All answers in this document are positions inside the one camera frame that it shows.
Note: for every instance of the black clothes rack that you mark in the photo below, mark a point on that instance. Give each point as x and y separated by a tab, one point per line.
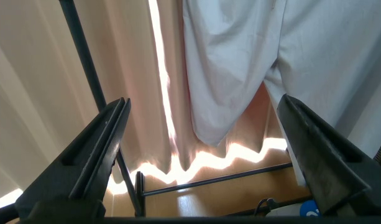
84	62

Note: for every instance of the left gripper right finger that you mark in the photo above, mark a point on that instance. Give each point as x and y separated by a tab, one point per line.
333	186

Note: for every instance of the pale grey shorts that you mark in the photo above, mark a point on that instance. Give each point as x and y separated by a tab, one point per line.
240	62

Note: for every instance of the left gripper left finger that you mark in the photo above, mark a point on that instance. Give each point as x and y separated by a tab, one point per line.
87	186

